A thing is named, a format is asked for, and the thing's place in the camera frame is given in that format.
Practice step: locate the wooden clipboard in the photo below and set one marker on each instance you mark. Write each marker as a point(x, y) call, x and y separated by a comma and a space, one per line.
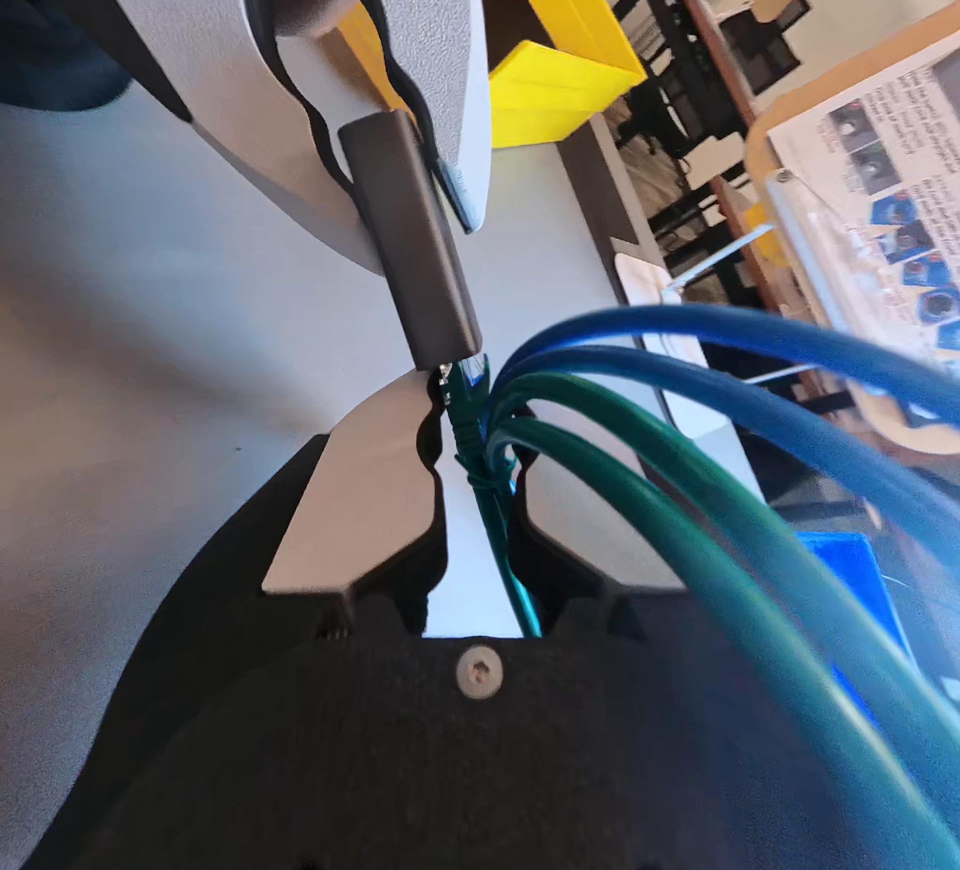
point(780, 105)

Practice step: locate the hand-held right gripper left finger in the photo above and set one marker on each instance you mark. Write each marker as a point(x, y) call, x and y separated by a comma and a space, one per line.
point(360, 495)

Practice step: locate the blue plastic bin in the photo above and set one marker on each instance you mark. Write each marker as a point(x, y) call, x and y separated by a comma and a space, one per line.
point(840, 570)

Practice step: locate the yellow plastic bin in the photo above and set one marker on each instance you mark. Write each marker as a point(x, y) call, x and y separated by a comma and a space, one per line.
point(555, 90)

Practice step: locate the black ethernet port adapter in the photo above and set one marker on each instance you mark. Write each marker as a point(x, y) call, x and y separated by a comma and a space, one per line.
point(412, 247)

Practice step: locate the person's dark blue clothing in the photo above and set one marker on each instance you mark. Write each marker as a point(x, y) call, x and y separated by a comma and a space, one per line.
point(52, 52)

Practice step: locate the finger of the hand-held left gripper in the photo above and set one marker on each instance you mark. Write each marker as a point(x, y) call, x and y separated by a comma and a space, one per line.
point(427, 7)
point(195, 22)

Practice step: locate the white plastic strip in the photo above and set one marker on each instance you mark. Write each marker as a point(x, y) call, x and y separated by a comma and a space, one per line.
point(720, 259)

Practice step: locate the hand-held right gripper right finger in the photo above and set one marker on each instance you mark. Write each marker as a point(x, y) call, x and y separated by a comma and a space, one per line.
point(592, 547)

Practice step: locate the printed instruction sheet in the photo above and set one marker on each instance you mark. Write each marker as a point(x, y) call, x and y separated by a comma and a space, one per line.
point(885, 157)

